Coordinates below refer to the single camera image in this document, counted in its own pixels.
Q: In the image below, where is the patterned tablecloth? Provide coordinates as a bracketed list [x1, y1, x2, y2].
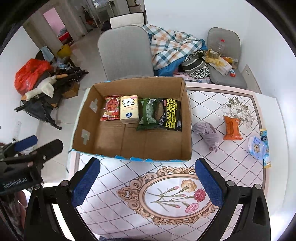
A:
[66, 82, 286, 241]

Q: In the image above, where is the red snack pack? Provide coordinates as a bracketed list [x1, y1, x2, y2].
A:
[100, 95, 121, 121]

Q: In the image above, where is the person's hand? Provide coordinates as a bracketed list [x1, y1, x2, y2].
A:
[11, 191, 28, 230]

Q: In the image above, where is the yellow tissue pack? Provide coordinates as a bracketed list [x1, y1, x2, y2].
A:
[120, 95, 139, 124]

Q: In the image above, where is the black tripod pile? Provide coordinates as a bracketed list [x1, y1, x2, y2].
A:
[14, 51, 89, 130]

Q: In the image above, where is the brown tape roll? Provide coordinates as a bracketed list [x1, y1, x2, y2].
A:
[207, 49, 220, 59]

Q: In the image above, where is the floral pink cloth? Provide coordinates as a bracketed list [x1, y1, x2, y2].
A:
[173, 72, 211, 83]

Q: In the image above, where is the red orange plastic bag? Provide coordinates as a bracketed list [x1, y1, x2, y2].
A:
[14, 58, 54, 95]

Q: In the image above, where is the light blue tissue pack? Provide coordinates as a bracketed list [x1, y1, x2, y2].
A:
[248, 136, 266, 160]

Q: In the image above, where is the clear plastic bottle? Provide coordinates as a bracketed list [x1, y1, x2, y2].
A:
[216, 39, 225, 56]

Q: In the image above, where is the green wipes pack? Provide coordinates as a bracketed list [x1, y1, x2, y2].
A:
[137, 98, 161, 131]

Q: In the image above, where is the purple cloth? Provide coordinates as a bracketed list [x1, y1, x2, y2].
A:
[192, 122, 222, 153]

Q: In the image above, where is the blue milk powder sachet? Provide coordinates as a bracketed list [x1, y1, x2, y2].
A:
[260, 129, 271, 169]

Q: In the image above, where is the grey chair in corner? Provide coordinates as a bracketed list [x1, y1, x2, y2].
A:
[207, 27, 247, 89]

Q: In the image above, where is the orange wipes pack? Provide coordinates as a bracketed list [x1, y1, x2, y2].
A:
[223, 115, 243, 141]

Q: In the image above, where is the small cardboard box on floor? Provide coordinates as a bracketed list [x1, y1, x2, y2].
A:
[62, 82, 80, 99]

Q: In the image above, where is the black shoe wipes pack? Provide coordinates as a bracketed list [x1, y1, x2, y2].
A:
[158, 98, 182, 132]

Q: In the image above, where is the plaid blanket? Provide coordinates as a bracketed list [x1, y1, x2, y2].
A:
[142, 24, 207, 76]

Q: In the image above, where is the small red white container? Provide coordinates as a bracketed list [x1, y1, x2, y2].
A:
[230, 69, 236, 77]

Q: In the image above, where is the grey chair near box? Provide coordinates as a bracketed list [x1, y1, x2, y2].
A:
[97, 25, 154, 81]

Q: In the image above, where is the patterned black white bag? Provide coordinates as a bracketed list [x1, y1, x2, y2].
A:
[181, 50, 210, 78]

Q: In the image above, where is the white chair behind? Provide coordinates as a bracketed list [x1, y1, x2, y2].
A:
[110, 13, 145, 29]

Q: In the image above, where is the white goose plush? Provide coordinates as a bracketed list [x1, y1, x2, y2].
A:
[21, 74, 68, 101]

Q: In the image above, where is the white board against wall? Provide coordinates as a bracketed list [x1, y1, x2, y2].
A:
[241, 64, 262, 94]

